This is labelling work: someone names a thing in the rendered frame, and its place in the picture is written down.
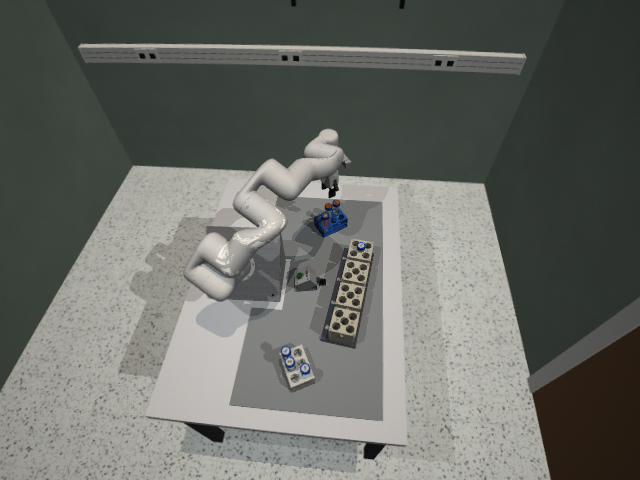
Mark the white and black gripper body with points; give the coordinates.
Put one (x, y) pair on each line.
(328, 182)

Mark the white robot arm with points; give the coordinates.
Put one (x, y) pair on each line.
(235, 260)

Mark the blue tube rack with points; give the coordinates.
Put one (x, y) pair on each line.
(335, 225)

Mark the grey flat mat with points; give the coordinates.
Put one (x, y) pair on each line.
(348, 381)

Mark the beige square adapter with holes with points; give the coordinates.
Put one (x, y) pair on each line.
(365, 256)
(355, 273)
(350, 297)

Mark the white tube rack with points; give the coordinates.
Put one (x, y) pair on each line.
(295, 378)

